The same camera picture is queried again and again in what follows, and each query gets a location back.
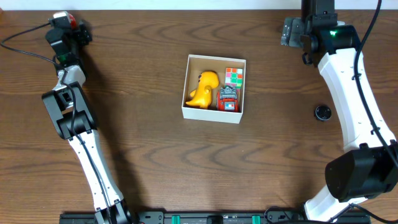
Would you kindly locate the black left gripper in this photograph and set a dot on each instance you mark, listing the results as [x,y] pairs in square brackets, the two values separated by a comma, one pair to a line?
[82,34]

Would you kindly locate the red ball with white letters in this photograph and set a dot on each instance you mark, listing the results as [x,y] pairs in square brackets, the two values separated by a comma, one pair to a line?
[72,21]

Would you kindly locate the small black round cap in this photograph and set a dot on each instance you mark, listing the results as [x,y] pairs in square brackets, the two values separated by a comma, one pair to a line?
[322,113]

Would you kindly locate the multicolour puzzle cube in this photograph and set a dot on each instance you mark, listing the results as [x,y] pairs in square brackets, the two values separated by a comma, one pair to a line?
[234,77]

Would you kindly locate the red grey toy fire truck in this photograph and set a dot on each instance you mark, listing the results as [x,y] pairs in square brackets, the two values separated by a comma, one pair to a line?
[227,99]

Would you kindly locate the orange toy dinosaur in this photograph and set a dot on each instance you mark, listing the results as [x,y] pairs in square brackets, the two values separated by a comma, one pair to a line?
[202,95]

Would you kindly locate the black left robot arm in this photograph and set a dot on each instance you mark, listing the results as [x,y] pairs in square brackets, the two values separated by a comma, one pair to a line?
[73,120]

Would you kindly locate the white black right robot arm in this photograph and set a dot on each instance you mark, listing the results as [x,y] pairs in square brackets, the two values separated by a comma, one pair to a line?
[368,167]

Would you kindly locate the open cardboard box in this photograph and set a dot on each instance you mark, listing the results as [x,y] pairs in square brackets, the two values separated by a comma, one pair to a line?
[200,63]

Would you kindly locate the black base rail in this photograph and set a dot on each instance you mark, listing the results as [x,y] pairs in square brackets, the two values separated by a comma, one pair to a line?
[273,215]

